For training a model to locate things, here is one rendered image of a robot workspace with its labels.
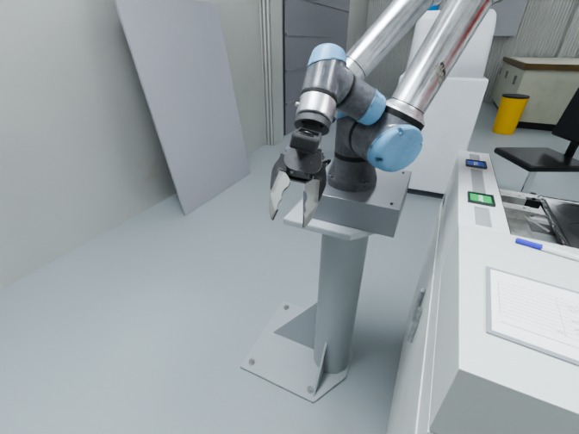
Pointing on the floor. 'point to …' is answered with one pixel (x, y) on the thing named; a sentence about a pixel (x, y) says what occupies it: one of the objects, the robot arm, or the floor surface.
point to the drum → (509, 113)
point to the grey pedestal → (315, 319)
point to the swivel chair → (569, 131)
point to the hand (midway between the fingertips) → (289, 216)
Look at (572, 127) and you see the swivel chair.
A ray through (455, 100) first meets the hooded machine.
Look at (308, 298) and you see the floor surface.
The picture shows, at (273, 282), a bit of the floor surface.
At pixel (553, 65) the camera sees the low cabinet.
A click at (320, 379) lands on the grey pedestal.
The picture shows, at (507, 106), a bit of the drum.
